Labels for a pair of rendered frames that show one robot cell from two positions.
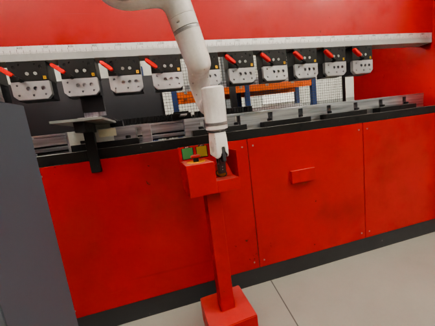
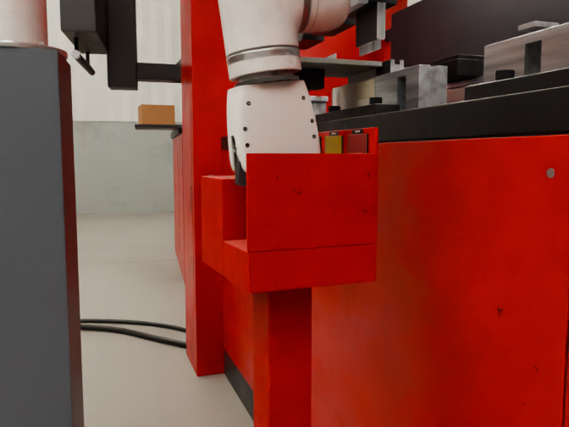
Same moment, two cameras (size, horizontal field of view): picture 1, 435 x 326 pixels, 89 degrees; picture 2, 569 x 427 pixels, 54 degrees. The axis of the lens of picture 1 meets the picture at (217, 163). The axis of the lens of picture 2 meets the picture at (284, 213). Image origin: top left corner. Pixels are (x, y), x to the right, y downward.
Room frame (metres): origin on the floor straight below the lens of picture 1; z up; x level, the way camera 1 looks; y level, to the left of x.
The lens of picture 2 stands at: (0.81, -0.67, 0.81)
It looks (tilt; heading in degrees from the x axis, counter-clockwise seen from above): 6 degrees down; 84
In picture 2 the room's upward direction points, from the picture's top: straight up
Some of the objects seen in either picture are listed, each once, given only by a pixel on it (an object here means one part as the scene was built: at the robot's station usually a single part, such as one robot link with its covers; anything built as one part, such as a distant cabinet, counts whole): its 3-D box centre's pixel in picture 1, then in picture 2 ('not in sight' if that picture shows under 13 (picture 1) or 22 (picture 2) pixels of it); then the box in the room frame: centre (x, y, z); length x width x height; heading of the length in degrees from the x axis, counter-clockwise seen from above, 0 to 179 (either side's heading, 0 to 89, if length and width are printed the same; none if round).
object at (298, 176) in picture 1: (303, 175); not in sight; (1.20, -0.46, 0.58); 0.15 x 0.02 x 0.07; 103
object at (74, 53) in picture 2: not in sight; (84, 57); (0.25, 1.70, 1.20); 0.45 x 0.03 x 0.08; 95
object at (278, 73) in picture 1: (271, 66); not in sight; (1.34, -0.38, 1.21); 0.15 x 0.09 x 0.17; 103
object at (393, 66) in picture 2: (101, 125); (373, 74); (1.13, 0.55, 0.98); 0.20 x 0.03 x 0.03; 103
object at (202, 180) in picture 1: (208, 167); (281, 201); (0.88, 0.04, 0.75); 0.20 x 0.16 x 0.18; 106
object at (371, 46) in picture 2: (93, 106); (370, 30); (1.13, 0.57, 1.08); 0.10 x 0.02 x 0.10; 103
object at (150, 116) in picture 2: not in sight; (157, 117); (0.39, 2.99, 1.05); 0.30 x 0.28 x 0.14; 98
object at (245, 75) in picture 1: (239, 69); not in sight; (1.30, -0.19, 1.21); 0.15 x 0.09 x 0.17; 103
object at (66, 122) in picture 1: (87, 122); (306, 67); (0.98, 0.54, 1.00); 0.26 x 0.18 x 0.01; 13
